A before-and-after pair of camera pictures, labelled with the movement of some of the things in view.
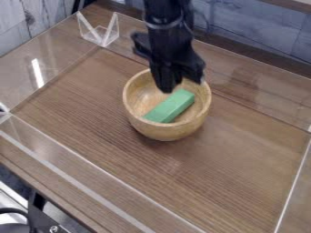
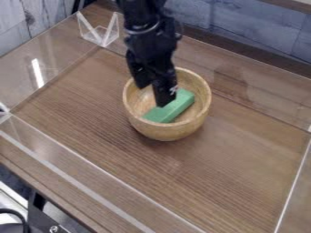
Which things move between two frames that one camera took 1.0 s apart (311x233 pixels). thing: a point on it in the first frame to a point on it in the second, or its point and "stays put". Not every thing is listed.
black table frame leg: x=50 y=218 stays put
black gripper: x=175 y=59 to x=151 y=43
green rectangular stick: x=171 y=106 stays put
